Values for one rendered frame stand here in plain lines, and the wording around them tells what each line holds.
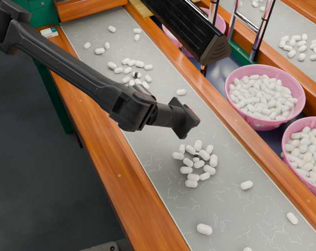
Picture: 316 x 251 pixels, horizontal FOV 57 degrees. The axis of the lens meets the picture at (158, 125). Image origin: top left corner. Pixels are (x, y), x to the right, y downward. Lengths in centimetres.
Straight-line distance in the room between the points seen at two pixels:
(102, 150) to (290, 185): 53
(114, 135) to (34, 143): 110
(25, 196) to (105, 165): 98
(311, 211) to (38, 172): 142
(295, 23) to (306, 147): 66
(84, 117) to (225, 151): 45
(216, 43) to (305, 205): 48
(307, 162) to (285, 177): 12
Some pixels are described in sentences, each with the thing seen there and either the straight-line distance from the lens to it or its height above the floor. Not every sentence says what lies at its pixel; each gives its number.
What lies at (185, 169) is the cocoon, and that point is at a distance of 83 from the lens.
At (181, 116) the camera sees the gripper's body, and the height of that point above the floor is 92.
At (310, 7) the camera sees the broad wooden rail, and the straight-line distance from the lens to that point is 156.
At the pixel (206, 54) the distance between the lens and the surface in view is 66.
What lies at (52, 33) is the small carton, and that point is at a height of 78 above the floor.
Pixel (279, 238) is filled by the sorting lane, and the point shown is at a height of 74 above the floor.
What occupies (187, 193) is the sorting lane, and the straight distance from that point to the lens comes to 82.
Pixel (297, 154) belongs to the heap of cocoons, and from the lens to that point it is 96.
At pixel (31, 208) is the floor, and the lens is 172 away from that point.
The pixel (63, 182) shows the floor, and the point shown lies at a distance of 173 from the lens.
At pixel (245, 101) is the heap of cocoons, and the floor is 74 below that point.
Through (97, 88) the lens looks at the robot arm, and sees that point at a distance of 64.
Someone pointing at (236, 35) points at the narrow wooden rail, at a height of 74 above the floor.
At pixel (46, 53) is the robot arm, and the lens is 71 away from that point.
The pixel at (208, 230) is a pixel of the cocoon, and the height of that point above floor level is 76.
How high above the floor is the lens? 148
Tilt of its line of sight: 53 degrees down
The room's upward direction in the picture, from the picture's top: straight up
